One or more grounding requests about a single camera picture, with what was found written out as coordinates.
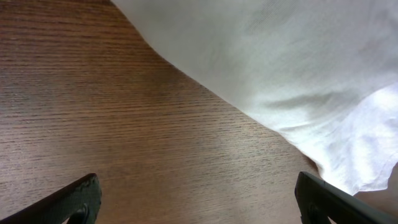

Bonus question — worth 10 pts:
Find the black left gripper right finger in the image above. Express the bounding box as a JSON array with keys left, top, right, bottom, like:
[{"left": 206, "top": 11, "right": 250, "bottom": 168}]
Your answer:
[{"left": 294, "top": 172, "right": 397, "bottom": 224}]

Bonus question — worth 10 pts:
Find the white t-shirt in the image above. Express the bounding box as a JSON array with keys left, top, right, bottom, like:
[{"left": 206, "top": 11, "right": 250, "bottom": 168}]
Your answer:
[{"left": 116, "top": 0, "right": 397, "bottom": 195}]

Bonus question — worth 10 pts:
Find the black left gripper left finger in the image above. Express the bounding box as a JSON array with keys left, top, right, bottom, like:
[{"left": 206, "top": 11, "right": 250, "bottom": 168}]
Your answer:
[{"left": 1, "top": 173, "right": 102, "bottom": 224}]

